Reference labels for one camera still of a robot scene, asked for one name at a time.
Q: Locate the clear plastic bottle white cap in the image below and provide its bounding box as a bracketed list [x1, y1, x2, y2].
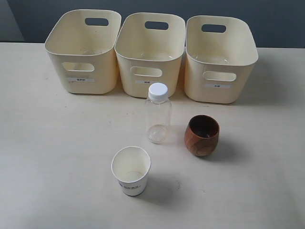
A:
[145, 83, 172, 144]

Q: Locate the brown wooden cup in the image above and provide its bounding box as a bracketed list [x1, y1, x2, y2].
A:
[184, 114, 220, 157]

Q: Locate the white paper cup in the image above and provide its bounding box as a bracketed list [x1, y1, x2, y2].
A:
[111, 146, 151, 197]

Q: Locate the middle cream plastic bin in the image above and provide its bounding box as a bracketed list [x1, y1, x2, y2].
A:
[114, 12, 186, 98]

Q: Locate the cream plastic bin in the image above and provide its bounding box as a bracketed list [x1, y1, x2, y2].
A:
[184, 15, 258, 104]
[114, 12, 186, 98]
[45, 9, 122, 94]

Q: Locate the right cream plastic bin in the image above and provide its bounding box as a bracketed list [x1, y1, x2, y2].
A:
[184, 15, 258, 104]

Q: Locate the left cream plastic bin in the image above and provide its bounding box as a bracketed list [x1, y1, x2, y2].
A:
[45, 9, 122, 94]

